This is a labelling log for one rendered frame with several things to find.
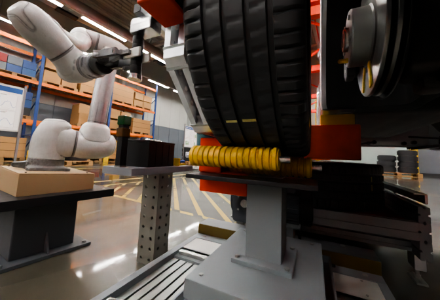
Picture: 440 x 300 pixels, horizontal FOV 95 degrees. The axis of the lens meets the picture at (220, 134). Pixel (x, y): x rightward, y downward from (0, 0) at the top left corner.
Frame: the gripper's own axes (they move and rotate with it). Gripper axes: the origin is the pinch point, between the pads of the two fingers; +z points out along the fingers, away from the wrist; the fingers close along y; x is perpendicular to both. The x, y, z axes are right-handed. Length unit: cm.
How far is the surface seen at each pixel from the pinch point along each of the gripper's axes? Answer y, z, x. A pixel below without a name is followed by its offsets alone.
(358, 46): -11, 63, -3
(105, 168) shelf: -10.5, -24.8, -39.1
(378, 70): -8, 66, -11
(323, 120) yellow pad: -61, 57, -13
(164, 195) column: -34, -13, -52
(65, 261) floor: -14, -50, -83
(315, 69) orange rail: -609, 57, 245
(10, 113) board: -159, -569, 42
